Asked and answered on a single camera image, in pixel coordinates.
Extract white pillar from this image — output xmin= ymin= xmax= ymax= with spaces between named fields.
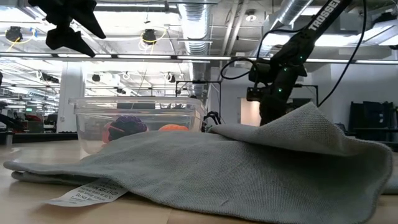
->
xmin=57 ymin=61 xmax=86 ymax=134

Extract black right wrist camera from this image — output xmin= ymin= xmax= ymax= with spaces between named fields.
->
xmin=247 ymin=86 xmax=265 ymax=102

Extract grey cloth with label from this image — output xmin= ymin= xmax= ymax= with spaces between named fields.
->
xmin=2 ymin=101 xmax=398 ymax=224

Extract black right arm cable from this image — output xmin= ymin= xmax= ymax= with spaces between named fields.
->
xmin=220 ymin=0 xmax=368 ymax=108

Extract clear plastic tupperware container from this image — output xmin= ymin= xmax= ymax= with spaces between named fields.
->
xmin=68 ymin=96 xmax=208 ymax=156

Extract long ceiling light bar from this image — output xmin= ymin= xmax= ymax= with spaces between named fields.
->
xmin=0 ymin=51 xmax=398 ymax=65

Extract black ceiling device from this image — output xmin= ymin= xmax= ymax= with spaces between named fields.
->
xmin=141 ymin=28 xmax=159 ymax=45
xmin=5 ymin=26 xmax=24 ymax=43

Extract orange toy orange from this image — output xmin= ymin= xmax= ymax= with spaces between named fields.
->
xmin=158 ymin=124 xmax=190 ymax=132

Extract purple toy grapes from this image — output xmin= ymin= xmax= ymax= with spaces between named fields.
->
xmin=108 ymin=114 xmax=149 ymax=141

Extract silver air duct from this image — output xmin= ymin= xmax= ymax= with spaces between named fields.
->
xmin=248 ymin=0 xmax=315 ymax=70
xmin=177 ymin=0 xmax=216 ymax=98

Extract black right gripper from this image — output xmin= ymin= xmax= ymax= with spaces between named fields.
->
xmin=260 ymin=93 xmax=290 ymax=126

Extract red toy pepper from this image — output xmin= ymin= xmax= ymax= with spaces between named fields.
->
xmin=101 ymin=122 xmax=113 ymax=144

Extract black stand frame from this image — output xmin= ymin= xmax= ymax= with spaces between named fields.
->
xmin=175 ymin=79 xmax=223 ymax=121
xmin=295 ymin=83 xmax=320 ymax=108

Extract black shelf unit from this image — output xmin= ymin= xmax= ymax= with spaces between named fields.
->
xmin=348 ymin=100 xmax=398 ymax=144

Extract black metal table frame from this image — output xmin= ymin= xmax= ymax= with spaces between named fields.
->
xmin=0 ymin=132 xmax=78 ymax=145

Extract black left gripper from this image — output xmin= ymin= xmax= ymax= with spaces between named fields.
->
xmin=27 ymin=0 xmax=106 ymax=58

